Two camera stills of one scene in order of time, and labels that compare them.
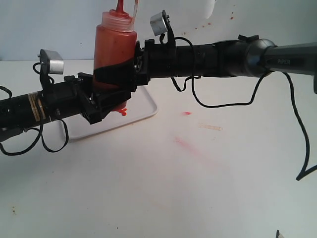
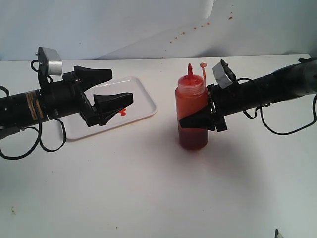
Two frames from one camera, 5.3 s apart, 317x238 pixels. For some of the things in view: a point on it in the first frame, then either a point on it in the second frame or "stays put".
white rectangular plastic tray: x=141 y=104 stays put
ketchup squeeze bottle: x=115 y=42 -> x=191 y=95
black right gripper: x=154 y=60 -> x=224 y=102
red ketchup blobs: x=123 y=111 stays put
